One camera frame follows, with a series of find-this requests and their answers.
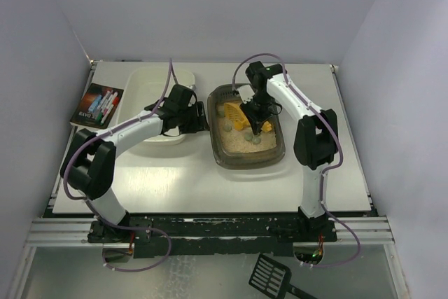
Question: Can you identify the yellow litter scoop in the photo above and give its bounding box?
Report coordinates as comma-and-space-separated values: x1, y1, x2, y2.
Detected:
223, 102, 251, 131

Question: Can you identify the brown litter box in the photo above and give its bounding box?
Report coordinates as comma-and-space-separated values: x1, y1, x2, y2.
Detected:
207, 85, 286, 169

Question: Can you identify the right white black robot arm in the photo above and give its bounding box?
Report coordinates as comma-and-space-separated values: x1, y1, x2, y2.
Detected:
238, 62, 340, 234

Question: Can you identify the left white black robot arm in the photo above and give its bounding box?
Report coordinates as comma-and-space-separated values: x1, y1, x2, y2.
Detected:
60, 84, 209, 230

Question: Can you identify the green clump three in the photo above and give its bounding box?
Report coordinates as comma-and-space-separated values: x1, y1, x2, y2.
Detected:
244, 133, 253, 141

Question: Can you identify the green clump two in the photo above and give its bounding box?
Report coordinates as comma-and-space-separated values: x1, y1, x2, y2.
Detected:
223, 124, 232, 132

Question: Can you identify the white plastic tub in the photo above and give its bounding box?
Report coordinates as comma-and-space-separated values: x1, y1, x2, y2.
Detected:
117, 67, 196, 146

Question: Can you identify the pack of markers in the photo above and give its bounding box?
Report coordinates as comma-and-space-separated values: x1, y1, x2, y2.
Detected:
87, 90, 119, 124

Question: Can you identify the dark book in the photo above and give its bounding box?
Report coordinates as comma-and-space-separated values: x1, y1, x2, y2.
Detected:
69, 83, 124, 130

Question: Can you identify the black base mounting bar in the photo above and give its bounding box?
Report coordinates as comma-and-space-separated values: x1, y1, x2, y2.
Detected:
87, 212, 337, 258

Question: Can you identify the black slotted spatula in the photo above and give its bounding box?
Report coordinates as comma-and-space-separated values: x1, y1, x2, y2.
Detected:
248, 253, 316, 299

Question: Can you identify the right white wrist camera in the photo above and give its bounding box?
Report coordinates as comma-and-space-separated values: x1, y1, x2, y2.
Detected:
232, 84, 255, 104

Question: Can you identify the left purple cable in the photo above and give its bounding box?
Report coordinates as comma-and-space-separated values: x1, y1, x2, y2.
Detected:
62, 56, 197, 272

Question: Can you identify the purple cable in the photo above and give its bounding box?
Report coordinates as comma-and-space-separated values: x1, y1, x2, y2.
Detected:
231, 52, 363, 269
62, 56, 197, 272

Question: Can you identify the aluminium rail frame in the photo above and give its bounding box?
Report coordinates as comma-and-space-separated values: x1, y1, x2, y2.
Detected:
27, 217, 395, 246

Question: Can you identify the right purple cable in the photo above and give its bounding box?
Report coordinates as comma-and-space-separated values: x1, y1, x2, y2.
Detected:
231, 52, 363, 269

